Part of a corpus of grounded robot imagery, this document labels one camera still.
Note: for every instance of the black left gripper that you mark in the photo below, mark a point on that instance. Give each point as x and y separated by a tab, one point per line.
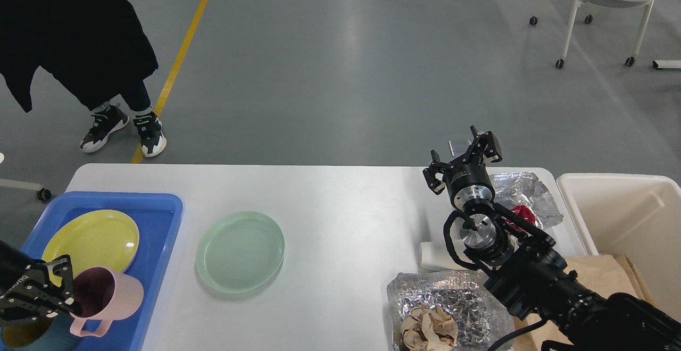
32	288

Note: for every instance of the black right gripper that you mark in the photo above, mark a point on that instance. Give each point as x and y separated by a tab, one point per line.
469	181

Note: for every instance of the teal mug yellow inside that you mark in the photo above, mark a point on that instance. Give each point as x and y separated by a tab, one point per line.
44	334

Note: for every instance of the pink mug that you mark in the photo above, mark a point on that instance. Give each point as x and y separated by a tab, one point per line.
105	296

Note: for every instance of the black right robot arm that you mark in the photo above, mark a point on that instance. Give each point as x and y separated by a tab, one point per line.
524	272

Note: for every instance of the small clear plastic piece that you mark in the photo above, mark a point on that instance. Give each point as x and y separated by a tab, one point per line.
459	147

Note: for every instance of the crumpled foil sheet back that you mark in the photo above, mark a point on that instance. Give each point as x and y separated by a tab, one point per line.
525	188

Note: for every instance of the crumpled foil sheet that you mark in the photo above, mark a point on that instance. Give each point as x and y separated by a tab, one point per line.
481	319
525	188

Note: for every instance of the yellow plate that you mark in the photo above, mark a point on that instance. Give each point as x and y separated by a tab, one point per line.
106	238

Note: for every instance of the white furniture leg with caster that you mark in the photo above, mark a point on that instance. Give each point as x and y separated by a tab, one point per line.
43	194

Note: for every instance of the blue plastic tray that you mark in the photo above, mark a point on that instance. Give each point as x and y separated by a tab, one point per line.
158	217

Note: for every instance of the crumpled foil sheet front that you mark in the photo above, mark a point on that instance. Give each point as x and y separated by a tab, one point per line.
481	319

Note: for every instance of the crumpled brown paper ball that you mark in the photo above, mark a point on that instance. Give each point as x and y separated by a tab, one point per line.
429	328

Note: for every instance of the light green plate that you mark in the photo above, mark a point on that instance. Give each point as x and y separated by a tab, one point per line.
240	252

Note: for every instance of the white plastic bin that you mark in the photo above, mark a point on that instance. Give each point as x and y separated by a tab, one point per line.
631	215

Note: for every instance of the left black white sneaker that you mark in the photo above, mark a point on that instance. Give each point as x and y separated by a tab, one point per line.
105	122

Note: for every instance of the black white sneaker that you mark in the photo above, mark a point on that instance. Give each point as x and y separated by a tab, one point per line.
105	122
151	137

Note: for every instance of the brown paper bag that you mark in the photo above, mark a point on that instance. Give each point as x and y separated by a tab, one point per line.
604	274

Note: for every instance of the right black white sneaker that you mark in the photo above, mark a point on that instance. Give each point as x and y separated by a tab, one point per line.
151	137

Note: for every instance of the white bar on floor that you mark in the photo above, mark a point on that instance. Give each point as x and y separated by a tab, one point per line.
666	64

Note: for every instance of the person in black coat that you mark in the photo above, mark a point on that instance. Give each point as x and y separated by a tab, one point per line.
95	48

